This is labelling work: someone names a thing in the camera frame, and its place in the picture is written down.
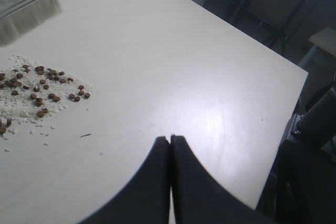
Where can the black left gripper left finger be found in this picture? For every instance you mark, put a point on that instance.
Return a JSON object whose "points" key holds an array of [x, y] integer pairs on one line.
{"points": [[146, 197]]}

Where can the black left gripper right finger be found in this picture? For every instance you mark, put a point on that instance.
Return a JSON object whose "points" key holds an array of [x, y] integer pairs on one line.
{"points": [[198, 197]]}

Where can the white paint brush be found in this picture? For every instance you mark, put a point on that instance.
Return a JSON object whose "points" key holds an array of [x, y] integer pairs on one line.
{"points": [[18, 17]]}

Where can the brown pellets on pile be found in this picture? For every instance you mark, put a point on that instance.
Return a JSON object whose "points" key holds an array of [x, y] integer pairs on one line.
{"points": [[39, 85]]}

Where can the pile of white grains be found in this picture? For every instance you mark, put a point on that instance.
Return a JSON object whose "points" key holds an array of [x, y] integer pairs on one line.
{"points": [[34, 98]]}

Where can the dark chair in background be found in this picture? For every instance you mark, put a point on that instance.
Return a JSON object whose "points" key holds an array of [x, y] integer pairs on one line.
{"points": [[293, 20]]}

